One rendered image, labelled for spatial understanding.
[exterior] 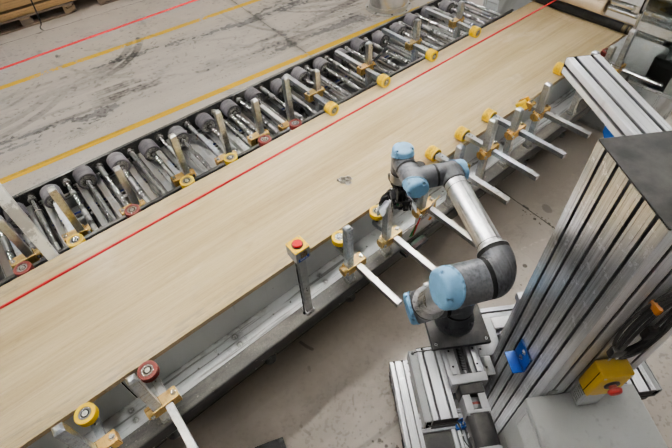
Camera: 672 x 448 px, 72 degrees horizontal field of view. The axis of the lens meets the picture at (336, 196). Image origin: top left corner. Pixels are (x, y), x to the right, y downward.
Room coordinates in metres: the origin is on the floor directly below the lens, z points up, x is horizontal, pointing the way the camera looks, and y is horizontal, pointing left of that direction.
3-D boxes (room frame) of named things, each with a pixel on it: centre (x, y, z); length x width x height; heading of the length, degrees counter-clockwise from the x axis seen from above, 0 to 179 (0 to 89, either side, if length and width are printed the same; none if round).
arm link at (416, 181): (1.04, -0.27, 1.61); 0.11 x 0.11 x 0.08; 11
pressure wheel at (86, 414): (0.62, 0.99, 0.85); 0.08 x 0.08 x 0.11
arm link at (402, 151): (1.13, -0.23, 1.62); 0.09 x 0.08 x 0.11; 11
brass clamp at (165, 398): (0.67, 0.74, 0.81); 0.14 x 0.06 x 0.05; 127
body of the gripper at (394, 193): (1.13, -0.23, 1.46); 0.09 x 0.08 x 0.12; 4
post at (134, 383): (0.65, 0.75, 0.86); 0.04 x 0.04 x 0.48; 37
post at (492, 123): (1.87, -0.84, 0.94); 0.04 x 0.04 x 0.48; 37
